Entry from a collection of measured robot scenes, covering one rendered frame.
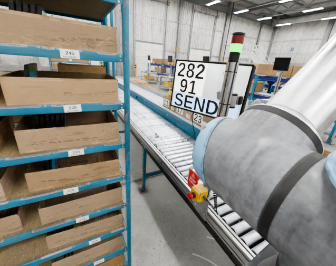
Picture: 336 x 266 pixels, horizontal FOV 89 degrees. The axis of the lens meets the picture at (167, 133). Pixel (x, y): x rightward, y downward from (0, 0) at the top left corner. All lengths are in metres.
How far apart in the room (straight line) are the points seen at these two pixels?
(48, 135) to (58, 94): 0.18
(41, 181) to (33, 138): 0.22
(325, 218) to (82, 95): 0.78
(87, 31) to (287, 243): 0.80
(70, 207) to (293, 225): 0.98
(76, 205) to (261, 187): 0.95
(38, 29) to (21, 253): 1.09
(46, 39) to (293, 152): 0.77
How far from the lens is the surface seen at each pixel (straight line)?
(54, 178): 0.97
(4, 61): 17.33
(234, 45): 0.84
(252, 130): 0.31
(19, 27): 0.80
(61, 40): 0.79
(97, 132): 0.87
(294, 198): 0.25
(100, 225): 1.22
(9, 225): 1.14
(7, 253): 1.38
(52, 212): 1.09
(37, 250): 1.31
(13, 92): 0.83
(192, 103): 1.08
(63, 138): 0.87
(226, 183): 0.29
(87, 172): 0.96
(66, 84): 0.80
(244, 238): 1.07
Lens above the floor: 1.53
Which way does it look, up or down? 23 degrees down
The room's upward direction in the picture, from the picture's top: 5 degrees clockwise
